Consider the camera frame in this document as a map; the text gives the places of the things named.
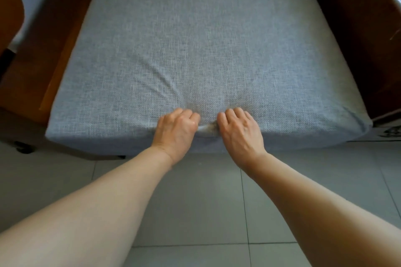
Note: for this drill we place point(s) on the person's left forearm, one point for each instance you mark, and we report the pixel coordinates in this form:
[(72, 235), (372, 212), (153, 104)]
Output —
[(78, 213)]

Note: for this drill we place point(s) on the grey seat cushion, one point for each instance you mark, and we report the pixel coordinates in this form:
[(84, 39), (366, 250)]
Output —
[(203, 26)]

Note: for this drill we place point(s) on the person's left hand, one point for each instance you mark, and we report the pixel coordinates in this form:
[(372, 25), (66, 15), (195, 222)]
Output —
[(174, 135)]

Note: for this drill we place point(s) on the dark wooden sofa with console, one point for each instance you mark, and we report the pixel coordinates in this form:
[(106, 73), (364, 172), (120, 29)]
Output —
[(351, 26)]

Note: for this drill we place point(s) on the person's right hand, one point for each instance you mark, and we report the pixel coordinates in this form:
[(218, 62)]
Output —
[(244, 138)]

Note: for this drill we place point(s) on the person's right forearm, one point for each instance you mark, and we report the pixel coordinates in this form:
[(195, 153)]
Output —
[(329, 207)]

